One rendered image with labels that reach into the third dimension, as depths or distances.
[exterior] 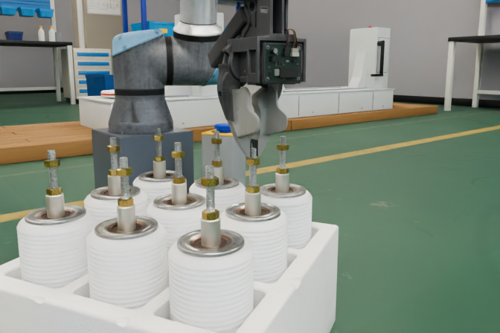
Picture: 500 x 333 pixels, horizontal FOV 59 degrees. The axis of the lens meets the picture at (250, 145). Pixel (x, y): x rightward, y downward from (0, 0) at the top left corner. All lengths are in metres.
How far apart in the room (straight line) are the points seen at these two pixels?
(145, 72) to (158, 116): 0.10
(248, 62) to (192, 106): 2.28
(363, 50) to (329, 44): 2.91
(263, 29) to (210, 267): 0.27
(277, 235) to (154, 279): 0.16
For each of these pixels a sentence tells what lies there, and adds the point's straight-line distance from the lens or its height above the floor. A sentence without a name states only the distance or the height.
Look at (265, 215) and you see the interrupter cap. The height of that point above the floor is 0.25.
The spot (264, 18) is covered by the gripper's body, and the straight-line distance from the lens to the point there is 0.53.
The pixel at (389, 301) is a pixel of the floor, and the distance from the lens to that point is 0.95.
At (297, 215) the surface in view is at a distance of 0.69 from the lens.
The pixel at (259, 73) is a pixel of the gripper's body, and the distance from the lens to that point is 0.51.
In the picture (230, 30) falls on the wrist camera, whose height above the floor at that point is 0.49.
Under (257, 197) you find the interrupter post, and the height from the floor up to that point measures 0.28.
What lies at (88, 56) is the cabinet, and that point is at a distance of 6.04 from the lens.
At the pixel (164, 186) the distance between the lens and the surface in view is 0.78.
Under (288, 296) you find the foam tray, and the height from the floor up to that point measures 0.18.
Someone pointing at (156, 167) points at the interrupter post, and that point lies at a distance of 0.81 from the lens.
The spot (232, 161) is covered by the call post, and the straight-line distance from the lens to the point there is 0.90.
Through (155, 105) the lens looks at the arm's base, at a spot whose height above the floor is 0.36.
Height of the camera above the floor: 0.45
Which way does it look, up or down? 10 degrees down
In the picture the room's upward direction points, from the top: straight up
